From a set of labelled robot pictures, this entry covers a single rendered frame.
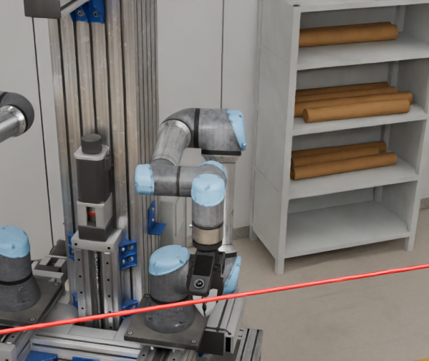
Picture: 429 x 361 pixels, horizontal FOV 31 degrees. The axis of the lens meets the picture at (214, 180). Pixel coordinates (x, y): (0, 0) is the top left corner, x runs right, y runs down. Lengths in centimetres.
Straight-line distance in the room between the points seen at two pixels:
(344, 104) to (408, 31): 65
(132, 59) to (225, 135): 33
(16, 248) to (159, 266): 44
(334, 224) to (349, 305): 66
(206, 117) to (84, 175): 39
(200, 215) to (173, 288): 52
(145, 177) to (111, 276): 62
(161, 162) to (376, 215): 316
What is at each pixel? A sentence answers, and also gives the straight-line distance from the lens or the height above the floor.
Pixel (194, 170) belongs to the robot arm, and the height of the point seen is 165.
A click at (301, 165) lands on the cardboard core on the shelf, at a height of 57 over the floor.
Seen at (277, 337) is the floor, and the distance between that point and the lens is 401.
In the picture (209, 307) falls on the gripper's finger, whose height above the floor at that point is 134.
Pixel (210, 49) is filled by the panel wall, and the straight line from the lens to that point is 424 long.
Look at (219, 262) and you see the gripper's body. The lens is 185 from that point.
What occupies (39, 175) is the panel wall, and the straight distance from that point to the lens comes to 427.
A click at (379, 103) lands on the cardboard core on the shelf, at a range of 434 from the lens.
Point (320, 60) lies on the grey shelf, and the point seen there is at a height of 126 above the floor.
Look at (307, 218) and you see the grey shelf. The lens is 480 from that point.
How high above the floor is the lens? 244
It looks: 26 degrees down
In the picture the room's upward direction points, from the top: 1 degrees clockwise
